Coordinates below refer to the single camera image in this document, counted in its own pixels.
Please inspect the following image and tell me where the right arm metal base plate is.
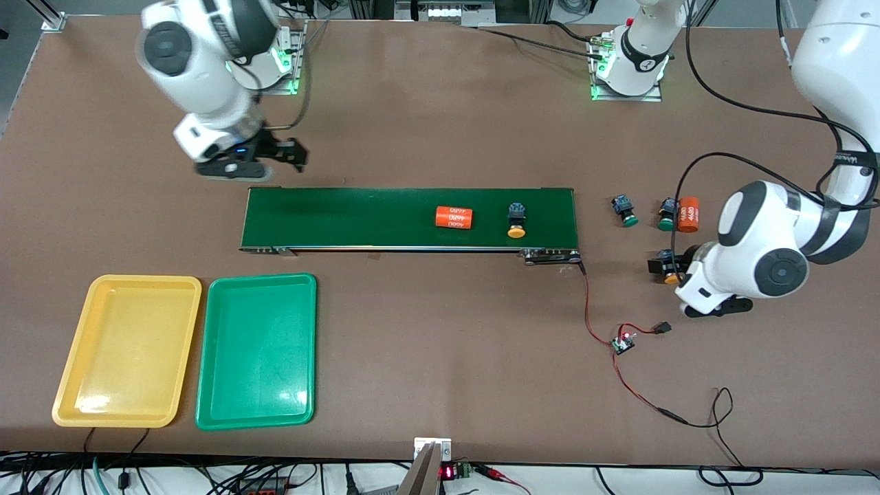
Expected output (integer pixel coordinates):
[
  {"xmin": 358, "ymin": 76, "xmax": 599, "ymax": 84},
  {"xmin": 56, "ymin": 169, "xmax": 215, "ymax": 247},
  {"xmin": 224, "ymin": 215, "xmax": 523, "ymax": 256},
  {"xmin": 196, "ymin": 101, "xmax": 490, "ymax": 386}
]
[{"xmin": 234, "ymin": 19, "xmax": 308, "ymax": 96}]

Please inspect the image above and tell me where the orange cable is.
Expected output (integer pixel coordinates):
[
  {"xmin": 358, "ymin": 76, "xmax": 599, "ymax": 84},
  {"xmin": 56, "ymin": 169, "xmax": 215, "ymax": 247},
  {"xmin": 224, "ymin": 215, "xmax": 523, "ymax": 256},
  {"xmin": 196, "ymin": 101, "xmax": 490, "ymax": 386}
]
[{"xmin": 580, "ymin": 260, "xmax": 619, "ymax": 344}]

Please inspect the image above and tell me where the green conveyor belt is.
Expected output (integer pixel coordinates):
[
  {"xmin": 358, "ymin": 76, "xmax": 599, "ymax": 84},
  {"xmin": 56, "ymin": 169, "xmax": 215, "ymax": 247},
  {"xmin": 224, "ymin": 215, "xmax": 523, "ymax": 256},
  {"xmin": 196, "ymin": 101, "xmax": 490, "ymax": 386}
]
[{"xmin": 239, "ymin": 186, "xmax": 584, "ymax": 266}]

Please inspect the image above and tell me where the red connector block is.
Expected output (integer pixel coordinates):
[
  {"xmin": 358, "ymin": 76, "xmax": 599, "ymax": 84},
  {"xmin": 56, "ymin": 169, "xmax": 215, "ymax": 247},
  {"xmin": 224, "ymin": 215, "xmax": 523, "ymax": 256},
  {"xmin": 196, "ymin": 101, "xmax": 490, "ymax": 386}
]
[{"xmin": 234, "ymin": 480, "xmax": 293, "ymax": 495}]

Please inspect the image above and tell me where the white lit control unit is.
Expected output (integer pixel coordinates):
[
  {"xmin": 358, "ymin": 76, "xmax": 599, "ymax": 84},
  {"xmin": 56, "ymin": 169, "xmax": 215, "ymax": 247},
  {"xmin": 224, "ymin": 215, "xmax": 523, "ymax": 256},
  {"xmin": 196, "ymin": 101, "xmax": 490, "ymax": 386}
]
[{"xmin": 393, "ymin": 0, "xmax": 497, "ymax": 27}]

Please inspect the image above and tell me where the yellow plastic tray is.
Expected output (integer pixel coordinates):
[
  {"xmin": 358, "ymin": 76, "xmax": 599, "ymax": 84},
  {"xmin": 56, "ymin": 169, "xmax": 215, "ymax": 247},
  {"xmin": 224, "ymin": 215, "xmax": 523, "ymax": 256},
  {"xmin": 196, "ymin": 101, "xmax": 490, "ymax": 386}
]
[{"xmin": 52, "ymin": 274, "xmax": 203, "ymax": 428}]

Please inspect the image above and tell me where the black coiled cable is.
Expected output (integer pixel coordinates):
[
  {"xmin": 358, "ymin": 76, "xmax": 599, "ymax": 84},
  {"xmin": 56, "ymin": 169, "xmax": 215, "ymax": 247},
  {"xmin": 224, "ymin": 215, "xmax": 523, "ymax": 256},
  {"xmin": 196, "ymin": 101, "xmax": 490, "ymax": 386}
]
[{"xmin": 698, "ymin": 466, "xmax": 765, "ymax": 487}]

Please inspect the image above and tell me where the grey metal camera mount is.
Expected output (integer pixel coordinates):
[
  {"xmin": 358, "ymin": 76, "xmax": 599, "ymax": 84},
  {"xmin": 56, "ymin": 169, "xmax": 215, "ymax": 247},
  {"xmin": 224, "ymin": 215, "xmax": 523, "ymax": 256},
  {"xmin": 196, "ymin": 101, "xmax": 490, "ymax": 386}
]
[{"xmin": 395, "ymin": 437, "xmax": 453, "ymax": 495}]

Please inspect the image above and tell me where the red black power wire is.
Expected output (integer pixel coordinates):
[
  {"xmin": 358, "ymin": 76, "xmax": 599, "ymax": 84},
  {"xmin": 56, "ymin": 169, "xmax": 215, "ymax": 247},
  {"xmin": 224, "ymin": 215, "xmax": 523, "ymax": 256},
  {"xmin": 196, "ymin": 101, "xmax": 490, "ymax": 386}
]
[{"xmin": 612, "ymin": 352, "xmax": 690, "ymax": 424}]

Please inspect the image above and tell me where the black connector plug with wires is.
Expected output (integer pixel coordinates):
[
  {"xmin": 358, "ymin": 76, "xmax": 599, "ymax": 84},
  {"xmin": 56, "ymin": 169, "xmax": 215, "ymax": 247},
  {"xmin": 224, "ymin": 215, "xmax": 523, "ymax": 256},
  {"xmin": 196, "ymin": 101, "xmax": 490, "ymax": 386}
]
[{"xmin": 619, "ymin": 320, "xmax": 673, "ymax": 338}]

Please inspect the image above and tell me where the green plastic tray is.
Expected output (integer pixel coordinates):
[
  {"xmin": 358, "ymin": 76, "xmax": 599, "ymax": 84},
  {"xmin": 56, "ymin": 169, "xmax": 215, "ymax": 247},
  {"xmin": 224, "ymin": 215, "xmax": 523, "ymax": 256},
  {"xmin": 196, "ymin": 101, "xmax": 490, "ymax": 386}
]
[{"xmin": 195, "ymin": 273, "xmax": 318, "ymax": 432}]

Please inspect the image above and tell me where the black base cable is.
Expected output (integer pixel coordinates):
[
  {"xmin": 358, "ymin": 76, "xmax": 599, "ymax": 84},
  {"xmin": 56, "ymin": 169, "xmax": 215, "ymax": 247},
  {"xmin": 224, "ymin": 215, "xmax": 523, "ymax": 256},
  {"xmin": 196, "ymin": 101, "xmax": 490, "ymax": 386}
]
[{"xmin": 474, "ymin": 19, "xmax": 606, "ymax": 59}]

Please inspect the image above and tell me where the thin black looped cable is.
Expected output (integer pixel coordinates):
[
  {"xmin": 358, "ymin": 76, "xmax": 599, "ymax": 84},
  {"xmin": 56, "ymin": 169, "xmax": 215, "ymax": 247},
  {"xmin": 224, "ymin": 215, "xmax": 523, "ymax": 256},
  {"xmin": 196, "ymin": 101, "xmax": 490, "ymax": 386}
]
[{"xmin": 686, "ymin": 387, "xmax": 747, "ymax": 470}]

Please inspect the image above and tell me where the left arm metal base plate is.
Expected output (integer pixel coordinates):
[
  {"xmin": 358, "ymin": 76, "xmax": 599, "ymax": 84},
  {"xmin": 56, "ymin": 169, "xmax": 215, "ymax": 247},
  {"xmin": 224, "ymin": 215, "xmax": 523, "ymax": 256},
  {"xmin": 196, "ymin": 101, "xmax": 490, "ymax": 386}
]
[{"xmin": 590, "ymin": 38, "xmax": 663, "ymax": 102}]

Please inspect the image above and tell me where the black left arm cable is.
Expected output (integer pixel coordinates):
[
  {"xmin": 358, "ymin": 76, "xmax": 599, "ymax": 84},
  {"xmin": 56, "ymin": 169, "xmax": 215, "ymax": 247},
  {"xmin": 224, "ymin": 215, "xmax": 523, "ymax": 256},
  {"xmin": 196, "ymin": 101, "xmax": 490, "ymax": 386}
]
[{"xmin": 670, "ymin": 0, "xmax": 880, "ymax": 283}]

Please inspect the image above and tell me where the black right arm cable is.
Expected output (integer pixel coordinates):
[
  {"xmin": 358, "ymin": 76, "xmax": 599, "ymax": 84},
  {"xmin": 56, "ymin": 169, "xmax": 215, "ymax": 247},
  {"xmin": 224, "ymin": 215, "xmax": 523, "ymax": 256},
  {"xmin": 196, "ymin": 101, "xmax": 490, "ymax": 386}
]
[{"xmin": 258, "ymin": 21, "xmax": 331, "ymax": 133}]

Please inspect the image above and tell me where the red black test lead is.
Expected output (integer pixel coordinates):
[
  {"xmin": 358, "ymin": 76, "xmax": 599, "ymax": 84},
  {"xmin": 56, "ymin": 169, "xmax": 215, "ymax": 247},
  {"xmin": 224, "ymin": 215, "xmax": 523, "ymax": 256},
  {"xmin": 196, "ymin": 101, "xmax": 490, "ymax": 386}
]
[{"xmin": 473, "ymin": 463, "xmax": 531, "ymax": 495}]

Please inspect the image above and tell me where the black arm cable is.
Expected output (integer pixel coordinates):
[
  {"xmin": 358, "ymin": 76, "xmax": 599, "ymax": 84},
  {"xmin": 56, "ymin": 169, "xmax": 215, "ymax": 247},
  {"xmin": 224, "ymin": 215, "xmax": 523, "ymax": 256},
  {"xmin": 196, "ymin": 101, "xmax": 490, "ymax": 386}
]
[
  {"xmin": 258, "ymin": 21, "xmax": 331, "ymax": 133},
  {"xmin": 670, "ymin": 0, "xmax": 880, "ymax": 283}
]

